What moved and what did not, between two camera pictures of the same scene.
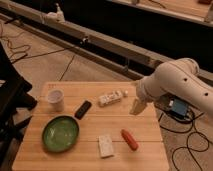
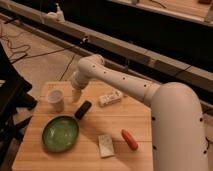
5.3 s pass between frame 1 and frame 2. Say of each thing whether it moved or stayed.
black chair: stayed
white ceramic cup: stayed
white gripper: moved
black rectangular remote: stayed
